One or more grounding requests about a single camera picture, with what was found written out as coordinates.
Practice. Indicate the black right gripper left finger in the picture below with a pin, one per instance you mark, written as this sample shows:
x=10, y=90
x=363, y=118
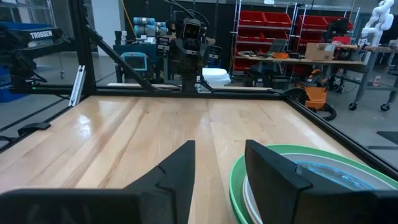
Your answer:
x=177, y=180

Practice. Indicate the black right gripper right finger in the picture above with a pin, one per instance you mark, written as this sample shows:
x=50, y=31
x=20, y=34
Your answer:
x=270, y=183

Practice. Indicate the pale blue plastic plate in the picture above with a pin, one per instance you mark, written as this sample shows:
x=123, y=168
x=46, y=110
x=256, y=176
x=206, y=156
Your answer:
x=249, y=208

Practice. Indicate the dark green plastic plate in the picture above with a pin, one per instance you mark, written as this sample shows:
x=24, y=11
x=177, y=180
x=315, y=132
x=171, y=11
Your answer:
x=234, y=189

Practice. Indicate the clear blue plastic plate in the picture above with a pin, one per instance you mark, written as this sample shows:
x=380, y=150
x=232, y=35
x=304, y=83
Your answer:
x=335, y=175

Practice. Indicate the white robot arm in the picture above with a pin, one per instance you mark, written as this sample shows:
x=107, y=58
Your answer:
x=377, y=21

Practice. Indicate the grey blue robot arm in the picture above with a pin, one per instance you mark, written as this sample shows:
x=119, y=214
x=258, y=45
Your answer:
x=144, y=29

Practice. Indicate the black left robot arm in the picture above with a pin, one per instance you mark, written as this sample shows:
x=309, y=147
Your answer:
x=188, y=79

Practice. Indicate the white plastic bin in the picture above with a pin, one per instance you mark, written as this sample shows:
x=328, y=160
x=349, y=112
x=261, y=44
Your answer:
x=216, y=77

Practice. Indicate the blue teach pendant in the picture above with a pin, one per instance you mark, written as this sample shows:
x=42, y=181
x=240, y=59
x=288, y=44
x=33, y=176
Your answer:
x=136, y=62

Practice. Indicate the shelf rack with red bins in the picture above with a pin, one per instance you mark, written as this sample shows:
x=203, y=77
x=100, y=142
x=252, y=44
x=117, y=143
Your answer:
x=264, y=18
x=312, y=21

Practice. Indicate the grey laptop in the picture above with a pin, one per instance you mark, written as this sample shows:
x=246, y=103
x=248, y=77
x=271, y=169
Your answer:
x=277, y=45

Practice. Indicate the small orange tool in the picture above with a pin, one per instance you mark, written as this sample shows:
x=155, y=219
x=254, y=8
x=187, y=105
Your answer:
x=280, y=55

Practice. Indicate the orange shop vacuum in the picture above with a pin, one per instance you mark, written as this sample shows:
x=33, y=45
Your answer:
x=315, y=96

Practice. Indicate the silver aluminium bar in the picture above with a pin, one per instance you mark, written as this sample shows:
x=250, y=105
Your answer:
x=77, y=85

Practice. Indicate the black floor mat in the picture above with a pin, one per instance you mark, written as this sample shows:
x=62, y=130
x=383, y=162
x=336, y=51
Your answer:
x=390, y=137

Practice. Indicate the cardboard box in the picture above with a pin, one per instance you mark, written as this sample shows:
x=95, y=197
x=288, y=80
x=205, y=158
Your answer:
x=320, y=51

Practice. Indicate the long wooden table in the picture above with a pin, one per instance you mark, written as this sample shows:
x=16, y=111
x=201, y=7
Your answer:
x=342, y=62

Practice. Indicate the workbench with casters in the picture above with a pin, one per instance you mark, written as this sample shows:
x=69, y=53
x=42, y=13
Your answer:
x=363, y=77

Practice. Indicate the white red bottle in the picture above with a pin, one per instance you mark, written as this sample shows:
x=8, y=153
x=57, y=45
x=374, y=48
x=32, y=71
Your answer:
x=377, y=81

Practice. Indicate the blue plastic tote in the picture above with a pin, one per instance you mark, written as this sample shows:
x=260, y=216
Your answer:
x=6, y=93

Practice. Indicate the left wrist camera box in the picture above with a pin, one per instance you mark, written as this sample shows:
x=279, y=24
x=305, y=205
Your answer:
x=191, y=29

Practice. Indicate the black plastic bracket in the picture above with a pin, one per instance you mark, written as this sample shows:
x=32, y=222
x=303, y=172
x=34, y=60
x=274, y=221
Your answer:
x=34, y=127

